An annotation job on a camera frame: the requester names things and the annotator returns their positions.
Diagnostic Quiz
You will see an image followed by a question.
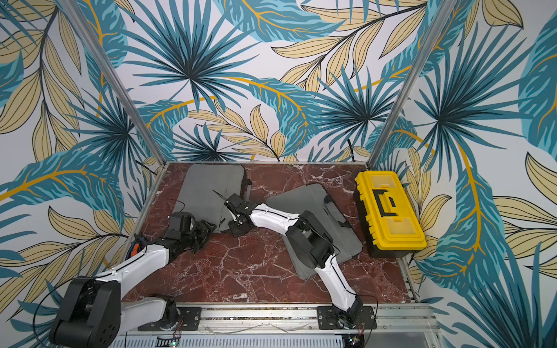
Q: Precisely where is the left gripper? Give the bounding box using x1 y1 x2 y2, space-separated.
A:
181 219 217 252

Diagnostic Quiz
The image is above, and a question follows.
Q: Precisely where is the grey zippered laptop bag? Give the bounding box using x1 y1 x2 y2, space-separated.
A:
173 164 245 233

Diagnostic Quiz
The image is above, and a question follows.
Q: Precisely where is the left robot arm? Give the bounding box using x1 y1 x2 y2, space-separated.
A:
49 212 216 347

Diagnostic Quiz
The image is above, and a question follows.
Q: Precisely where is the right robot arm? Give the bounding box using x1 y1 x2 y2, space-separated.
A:
224 194 364 329

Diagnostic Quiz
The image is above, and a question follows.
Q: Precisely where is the grey laptop sleeve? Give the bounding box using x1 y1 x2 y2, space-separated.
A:
266 182 364 281

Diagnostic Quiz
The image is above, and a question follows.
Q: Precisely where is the white ventilation grille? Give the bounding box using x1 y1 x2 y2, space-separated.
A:
110 334 345 348

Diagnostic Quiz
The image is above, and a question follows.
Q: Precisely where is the yellow black toolbox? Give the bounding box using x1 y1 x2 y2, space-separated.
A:
354 171 427 258

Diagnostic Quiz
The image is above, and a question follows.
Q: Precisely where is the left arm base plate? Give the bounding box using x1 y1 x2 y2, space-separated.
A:
138 306 202 332

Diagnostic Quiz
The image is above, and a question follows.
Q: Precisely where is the left aluminium frame post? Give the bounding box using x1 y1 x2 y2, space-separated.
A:
59 0 167 167

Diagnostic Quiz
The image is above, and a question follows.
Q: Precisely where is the aluminium frame post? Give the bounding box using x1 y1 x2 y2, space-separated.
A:
59 0 167 167
366 0 456 170

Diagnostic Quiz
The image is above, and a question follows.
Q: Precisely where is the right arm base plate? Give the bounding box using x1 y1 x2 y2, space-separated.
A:
316 305 377 330

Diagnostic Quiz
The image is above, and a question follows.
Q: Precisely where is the aluminium front rail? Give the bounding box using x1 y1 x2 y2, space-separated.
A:
64 302 445 336

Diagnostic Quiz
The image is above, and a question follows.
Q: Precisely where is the right aluminium frame post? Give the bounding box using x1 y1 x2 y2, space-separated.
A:
366 0 456 170

